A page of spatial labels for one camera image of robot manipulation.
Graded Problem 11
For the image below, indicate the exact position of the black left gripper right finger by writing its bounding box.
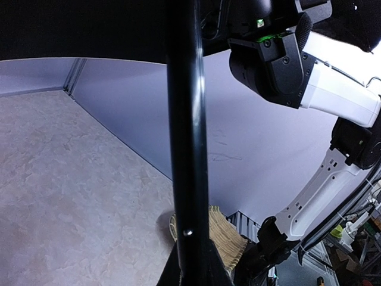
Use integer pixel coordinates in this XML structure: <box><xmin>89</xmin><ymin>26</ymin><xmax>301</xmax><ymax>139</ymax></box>
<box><xmin>208</xmin><ymin>239</ymin><xmax>233</xmax><ymax>286</ymax></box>

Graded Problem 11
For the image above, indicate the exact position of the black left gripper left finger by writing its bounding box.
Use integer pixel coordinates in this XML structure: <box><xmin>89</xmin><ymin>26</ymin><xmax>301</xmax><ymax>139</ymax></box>
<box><xmin>157</xmin><ymin>243</ymin><xmax>181</xmax><ymax>286</ymax></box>

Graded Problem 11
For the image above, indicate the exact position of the pink and black folding umbrella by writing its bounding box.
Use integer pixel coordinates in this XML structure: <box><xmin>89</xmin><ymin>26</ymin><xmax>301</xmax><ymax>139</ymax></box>
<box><xmin>1</xmin><ymin>1</ymin><xmax>366</xmax><ymax>285</ymax></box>

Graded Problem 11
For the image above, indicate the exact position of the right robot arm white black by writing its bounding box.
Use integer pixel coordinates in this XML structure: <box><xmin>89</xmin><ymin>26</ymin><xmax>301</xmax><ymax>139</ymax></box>
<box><xmin>201</xmin><ymin>1</ymin><xmax>380</xmax><ymax>285</ymax></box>

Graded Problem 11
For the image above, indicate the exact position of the woven bamboo tray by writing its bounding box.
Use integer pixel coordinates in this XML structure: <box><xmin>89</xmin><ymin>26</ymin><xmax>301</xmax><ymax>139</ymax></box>
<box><xmin>168</xmin><ymin>204</ymin><xmax>248</xmax><ymax>271</ymax></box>

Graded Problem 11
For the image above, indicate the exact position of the right aluminium corner post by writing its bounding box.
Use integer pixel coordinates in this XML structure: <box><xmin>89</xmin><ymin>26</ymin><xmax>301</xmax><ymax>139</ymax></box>
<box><xmin>63</xmin><ymin>58</ymin><xmax>87</xmax><ymax>97</ymax></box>

